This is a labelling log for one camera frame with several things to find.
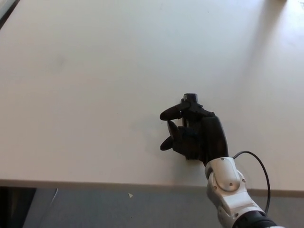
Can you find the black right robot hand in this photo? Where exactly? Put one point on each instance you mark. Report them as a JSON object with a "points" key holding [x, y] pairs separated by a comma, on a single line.
{"points": [[209, 135]]}

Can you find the dark desk leg panel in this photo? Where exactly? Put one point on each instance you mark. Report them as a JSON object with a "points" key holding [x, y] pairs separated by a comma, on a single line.
{"points": [[14, 206]]}

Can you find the black desk stapler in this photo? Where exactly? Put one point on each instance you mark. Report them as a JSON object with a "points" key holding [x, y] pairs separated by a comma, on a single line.
{"points": [[191, 97]]}

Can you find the white paper scrap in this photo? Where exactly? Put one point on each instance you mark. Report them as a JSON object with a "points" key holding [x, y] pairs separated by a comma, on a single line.
{"points": [[130, 195]]}

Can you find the dark window frame strip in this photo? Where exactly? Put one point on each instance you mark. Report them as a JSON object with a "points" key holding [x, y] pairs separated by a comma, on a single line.
{"points": [[6, 10]]}

